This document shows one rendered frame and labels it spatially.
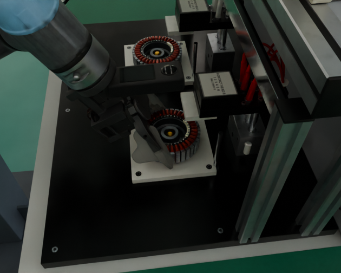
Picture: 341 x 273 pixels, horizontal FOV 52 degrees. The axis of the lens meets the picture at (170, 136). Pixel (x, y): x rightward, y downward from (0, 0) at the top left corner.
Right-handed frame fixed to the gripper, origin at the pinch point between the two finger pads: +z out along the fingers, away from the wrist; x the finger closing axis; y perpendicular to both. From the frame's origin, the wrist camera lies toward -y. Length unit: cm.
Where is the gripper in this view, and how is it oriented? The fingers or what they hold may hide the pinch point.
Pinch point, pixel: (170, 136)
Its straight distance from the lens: 64.9
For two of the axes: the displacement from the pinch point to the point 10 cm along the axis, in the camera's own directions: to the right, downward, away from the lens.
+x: 1.2, 7.7, -6.3
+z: 4.9, 5.1, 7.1
